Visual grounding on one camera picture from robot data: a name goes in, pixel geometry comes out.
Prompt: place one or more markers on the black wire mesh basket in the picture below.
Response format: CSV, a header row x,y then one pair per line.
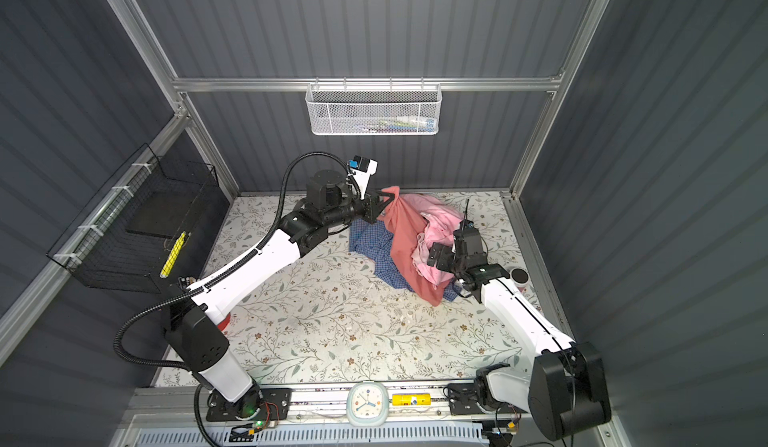
x,y
122,244

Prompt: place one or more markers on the white analog clock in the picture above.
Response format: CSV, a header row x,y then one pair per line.
x,y
367,404

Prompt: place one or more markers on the dusty red cloth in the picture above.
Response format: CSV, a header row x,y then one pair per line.
x,y
406,223

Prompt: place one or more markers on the yellow spirit level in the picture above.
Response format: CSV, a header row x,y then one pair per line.
x,y
411,399

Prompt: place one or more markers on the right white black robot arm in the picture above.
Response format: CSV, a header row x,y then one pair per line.
x,y
565,389

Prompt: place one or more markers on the blue checkered cloth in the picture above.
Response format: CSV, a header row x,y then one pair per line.
x,y
374,241

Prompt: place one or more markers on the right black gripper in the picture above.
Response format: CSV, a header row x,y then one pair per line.
x,y
443,263

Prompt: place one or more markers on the pink cloth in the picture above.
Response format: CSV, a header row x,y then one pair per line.
x,y
441,221

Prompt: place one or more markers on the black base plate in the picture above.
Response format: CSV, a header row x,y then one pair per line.
x,y
463,400
257,405

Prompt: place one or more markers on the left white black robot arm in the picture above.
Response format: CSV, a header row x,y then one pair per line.
x,y
192,315

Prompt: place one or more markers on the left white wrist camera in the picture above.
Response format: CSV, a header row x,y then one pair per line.
x,y
362,169

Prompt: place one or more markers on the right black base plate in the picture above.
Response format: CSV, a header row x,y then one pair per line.
x,y
463,400

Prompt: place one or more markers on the white wire mesh basket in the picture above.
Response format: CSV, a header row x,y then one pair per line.
x,y
393,110

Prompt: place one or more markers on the white perforated vent grille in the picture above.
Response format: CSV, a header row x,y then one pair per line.
x,y
389,434

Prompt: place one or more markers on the red cup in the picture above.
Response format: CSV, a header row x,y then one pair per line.
x,y
223,325

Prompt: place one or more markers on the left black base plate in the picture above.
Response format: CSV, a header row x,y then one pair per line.
x,y
257,405

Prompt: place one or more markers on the floral patterned table mat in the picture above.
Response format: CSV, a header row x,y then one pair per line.
x,y
329,318

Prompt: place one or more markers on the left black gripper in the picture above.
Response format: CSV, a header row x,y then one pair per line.
x,y
371,205

